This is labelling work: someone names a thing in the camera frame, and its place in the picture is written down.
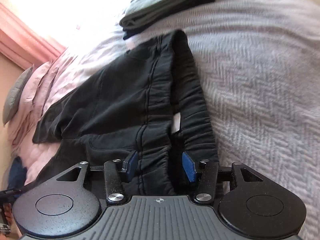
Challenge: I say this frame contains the black sweatpants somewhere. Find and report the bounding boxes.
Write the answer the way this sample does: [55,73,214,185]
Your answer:
[33,30,218,196]

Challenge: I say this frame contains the dark blue clothing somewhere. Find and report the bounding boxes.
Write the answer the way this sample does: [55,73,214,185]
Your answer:
[7,157,27,189]

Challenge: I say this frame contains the pink ruffled pillow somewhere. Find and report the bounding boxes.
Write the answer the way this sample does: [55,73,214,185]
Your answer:
[10,52,75,145]

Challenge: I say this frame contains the folded dark garment underneath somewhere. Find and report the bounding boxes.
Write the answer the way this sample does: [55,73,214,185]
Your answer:
[123,30,140,40]

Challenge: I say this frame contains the grey cushion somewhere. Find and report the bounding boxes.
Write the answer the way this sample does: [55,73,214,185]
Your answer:
[2,67,33,126]

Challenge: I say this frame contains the grey herringbone bed blanket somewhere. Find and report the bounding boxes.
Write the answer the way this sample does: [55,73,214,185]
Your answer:
[15,0,320,240]

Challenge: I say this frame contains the pink curtain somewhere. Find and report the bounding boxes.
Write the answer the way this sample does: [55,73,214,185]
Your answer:
[0,4,65,69]

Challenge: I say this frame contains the black cable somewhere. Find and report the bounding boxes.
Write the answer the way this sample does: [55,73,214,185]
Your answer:
[0,183,38,197]

